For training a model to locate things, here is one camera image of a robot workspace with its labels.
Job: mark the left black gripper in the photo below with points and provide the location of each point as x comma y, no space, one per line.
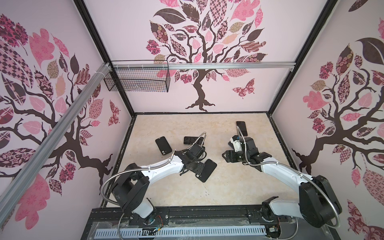
199,169

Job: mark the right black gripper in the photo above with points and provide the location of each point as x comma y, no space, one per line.
229,152

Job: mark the black phone case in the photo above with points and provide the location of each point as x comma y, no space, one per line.
208,168
163,146

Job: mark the purple smartphone black screen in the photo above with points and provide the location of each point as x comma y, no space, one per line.
240,124

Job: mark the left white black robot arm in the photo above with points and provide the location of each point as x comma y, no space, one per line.
130,188

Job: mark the black phone case horizontal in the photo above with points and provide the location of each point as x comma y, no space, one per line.
191,140

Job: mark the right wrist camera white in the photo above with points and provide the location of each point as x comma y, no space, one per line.
236,143

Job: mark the black wire basket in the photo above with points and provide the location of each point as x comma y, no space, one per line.
139,76

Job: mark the black base frame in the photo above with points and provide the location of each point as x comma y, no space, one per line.
281,228

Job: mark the white slotted cable duct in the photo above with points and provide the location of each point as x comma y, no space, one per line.
179,232

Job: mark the aluminium rail back horizontal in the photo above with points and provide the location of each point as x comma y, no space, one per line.
206,66

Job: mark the aluminium rail left diagonal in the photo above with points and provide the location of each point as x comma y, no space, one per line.
24,179

